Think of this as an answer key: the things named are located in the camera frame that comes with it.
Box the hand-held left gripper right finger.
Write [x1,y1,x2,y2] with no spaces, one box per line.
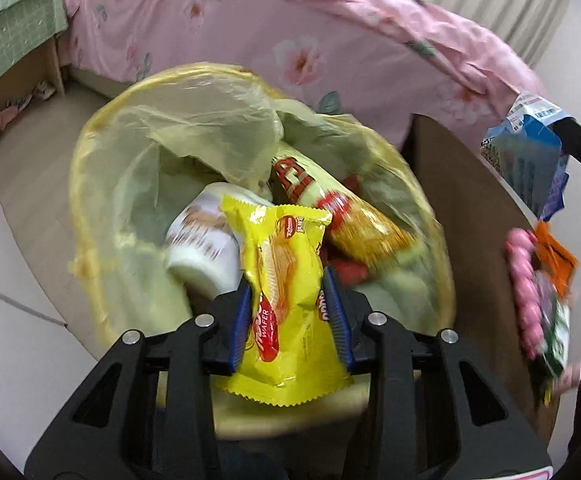
[322,266,554,480]

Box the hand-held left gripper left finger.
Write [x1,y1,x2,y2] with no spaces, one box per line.
[24,277,254,480]

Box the red sausage wrapper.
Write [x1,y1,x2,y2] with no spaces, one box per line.
[328,255,371,286]

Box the yellow wafer packet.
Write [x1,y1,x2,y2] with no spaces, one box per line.
[215,195,354,407]

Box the blue white packet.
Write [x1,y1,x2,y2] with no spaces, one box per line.
[481,91,571,221]

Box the white paper cup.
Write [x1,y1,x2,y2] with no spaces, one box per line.
[165,183,251,298]

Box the yellow orange chips bag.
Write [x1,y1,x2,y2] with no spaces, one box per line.
[269,141,420,281]

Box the orange packet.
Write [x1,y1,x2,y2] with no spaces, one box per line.
[535,220,579,296]

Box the yellow plastic bin bag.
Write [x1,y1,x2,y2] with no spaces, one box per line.
[68,62,456,361]

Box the pink caterpillar toy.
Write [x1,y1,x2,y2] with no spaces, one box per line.
[505,228,546,361]

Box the pink floral duvet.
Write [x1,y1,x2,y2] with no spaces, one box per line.
[120,0,546,126]

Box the bed with pink floral sheet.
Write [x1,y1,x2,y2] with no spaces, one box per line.
[63,0,496,153]

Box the wooden nightstand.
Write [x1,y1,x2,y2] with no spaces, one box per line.
[0,35,67,151]

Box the green checked cloth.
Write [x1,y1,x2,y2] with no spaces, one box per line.
[0,0,78,103]

